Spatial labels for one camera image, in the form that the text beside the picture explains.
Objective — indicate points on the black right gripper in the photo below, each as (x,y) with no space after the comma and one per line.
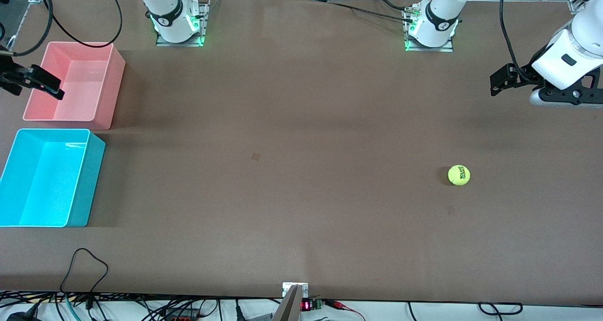
(9,73)

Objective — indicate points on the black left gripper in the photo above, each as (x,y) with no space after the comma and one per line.
(524,77)

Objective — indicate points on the yellow-green tennis ball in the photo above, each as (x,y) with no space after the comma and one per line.
(458,175)

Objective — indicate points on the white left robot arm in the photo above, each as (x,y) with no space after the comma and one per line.
(440,10)

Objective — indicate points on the pink plastic bin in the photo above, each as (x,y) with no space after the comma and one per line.
(85,90)

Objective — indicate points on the blue plastic bin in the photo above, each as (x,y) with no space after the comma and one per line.
(47,189)

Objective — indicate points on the black power adapter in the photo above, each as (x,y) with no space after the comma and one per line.
(19,316)

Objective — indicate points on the red clip lead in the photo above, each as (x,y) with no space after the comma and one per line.
(344,306)

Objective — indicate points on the small red display module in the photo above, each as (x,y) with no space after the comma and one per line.
(307,305)

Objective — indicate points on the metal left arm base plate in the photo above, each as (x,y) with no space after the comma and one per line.
(443,49)

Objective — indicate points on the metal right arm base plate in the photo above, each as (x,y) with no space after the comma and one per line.
(205,14)

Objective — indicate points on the grey metal camera bracket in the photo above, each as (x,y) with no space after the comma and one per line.
(289,307)

